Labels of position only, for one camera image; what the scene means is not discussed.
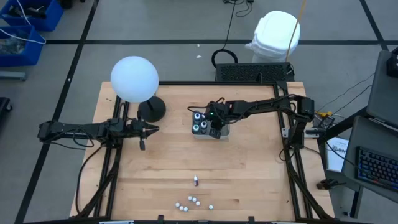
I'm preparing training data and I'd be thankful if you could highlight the black floor cable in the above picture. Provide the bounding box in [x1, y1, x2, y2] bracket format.
[211, 0, 239, 68]

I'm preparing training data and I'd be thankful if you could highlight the black device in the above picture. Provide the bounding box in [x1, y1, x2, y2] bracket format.
[386, 46, 398, 78]

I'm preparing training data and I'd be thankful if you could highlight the black perforated computer case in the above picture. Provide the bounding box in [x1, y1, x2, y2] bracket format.
[215, 62, 295, 83]

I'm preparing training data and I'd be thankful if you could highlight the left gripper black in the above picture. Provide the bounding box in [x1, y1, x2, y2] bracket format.
[126, 119, 160, 151]

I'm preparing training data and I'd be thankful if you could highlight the white bucket with bag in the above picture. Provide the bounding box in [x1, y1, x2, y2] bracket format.
[244, 10, 302, 63]

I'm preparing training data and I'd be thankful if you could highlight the black backlit keyboard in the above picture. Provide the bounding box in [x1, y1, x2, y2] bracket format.
[355, 146, 398, 192]

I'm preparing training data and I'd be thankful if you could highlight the white globe lamp black base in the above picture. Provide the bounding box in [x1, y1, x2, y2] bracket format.
[110, 55, 167, 123]

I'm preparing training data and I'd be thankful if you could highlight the white cable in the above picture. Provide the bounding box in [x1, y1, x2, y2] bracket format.
[0, 0, 47, 44]

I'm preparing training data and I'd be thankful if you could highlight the grey plastic bin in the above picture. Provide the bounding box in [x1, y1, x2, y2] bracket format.
[191, 111, 231, 140]

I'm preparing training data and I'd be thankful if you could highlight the brown black floor object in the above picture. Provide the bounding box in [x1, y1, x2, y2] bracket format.
[316, 179, 346, 190]

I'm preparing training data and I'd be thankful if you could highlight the blue storage bin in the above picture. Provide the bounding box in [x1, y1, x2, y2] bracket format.
[0, 0, 65, 32]
[0, 25, 47, 68]

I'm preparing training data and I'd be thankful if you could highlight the yellow cable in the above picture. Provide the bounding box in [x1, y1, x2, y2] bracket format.
[285, 0, 308, 63]

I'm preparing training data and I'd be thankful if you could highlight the grey metal bar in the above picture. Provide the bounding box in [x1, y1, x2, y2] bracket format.
[0, 71, 27, 81]

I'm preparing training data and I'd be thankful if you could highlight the white paper sheet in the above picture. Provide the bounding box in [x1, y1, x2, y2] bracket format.
[325, 136, 350, 173]

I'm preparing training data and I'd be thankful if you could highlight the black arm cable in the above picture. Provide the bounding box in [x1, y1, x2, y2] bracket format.
[75, 144, 105, 215]

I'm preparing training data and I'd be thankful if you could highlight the grey side table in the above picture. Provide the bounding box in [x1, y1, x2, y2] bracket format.
[366, 49, 398, 128]

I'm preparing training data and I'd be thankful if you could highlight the dark grey desk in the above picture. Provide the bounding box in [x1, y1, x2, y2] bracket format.
[341, 107, 398, 205]

